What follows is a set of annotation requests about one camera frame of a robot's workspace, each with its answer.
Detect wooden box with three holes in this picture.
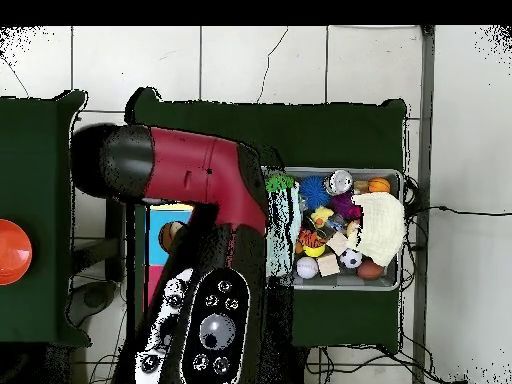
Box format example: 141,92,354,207
143,202,195,317

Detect silver mesh bin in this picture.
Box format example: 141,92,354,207
261,165,404,292

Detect green spiky ball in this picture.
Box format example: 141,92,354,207
265,174,297,193

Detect tiger plush toy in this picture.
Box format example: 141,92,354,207
295,228,327,250

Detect blue spiky ball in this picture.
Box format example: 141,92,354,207
298,175,332,211

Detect white baseball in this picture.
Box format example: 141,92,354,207
295,256,320,280

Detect dark green table cloth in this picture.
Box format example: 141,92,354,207
125,87,408,355
0,89,93,346

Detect small soccer ball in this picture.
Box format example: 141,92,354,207
339,248,363,269

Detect orange basketball toy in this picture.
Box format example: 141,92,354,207
367,176,392,194

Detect cream knitted cloth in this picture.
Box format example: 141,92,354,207
345,191,407,268

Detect brown toy football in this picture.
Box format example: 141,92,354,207
355,258,386,280

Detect orange bowl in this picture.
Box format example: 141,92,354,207
0,218,34,286

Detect thin black cable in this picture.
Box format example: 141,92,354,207
403,204,512,218

